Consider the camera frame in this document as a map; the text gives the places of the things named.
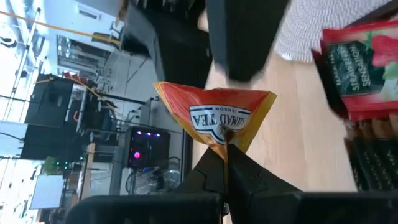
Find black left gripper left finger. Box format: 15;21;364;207
174;146;230;195

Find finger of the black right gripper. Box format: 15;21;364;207
205;0;290;83

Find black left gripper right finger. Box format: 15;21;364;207
228;143;302;202

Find orange tea packet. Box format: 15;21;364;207
154;81;277;161

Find red tea packet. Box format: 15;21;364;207
312;20;398;121

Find computer tower purple lights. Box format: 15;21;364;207
126;125;172;170

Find round woven placemat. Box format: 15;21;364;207
273;0;393;63

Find small green plant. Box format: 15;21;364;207
42;155;60;175

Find black cabinet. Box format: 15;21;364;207
21;73;79;160

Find yellow hanging cable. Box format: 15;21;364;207
0;9;123;46

